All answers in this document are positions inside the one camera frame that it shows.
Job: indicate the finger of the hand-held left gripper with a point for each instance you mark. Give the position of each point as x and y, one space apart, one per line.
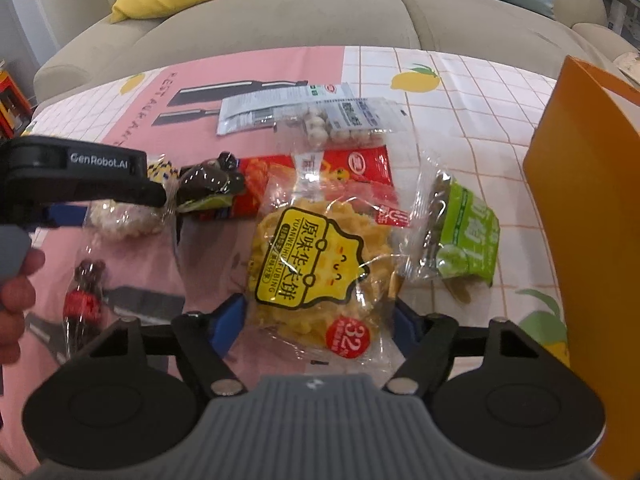
145 192
60 216

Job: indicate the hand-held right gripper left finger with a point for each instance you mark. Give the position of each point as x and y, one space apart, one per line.
227 327

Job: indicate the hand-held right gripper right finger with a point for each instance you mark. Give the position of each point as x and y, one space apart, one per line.
406 330

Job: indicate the pale puffed snack packet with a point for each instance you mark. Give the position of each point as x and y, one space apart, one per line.
125 220

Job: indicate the yellow label waffle packet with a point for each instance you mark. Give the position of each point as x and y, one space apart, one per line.
310 260

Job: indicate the green snack packet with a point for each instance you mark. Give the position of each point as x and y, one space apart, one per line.
470 240

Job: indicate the red snack packet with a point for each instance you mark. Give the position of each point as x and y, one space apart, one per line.
360 165

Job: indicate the orange box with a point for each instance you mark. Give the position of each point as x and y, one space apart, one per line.
590 210

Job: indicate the person's left hand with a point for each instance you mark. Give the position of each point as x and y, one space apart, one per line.
15 295

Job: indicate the dark chocolate snack packet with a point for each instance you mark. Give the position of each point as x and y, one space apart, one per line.
205 180

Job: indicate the orange red stool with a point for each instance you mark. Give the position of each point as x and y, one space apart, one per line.
10 105

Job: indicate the cola bottle gummy packet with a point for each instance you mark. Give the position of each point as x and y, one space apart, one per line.
82 305

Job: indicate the grey white snack packet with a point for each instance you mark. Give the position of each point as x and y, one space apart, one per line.
250 110

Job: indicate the clear packet of round balls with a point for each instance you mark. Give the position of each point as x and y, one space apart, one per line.
325 127

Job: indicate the pink white printed tablecloth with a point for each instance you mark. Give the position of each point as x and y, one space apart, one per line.
475 110

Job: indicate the beige sofa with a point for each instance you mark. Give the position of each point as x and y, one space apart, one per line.
300 15

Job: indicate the printed paper sheet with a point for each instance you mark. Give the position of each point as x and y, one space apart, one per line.
627 67

